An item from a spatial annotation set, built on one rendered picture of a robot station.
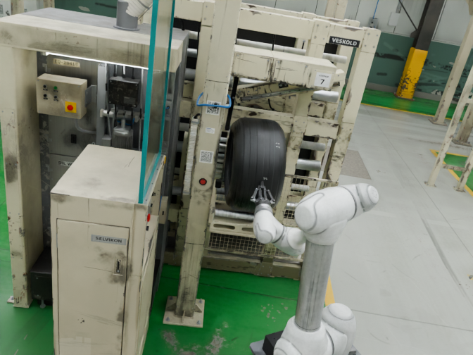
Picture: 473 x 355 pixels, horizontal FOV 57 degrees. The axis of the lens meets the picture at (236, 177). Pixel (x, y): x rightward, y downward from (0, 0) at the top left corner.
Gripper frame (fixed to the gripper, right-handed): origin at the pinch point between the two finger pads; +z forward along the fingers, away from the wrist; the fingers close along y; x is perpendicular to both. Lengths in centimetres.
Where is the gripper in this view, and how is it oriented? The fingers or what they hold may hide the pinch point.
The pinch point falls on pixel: (261, 186)
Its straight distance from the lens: 232.7
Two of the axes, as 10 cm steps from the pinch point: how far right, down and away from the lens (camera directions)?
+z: 0.1, -5.5, 8.3
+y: -9.9, -1.4, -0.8
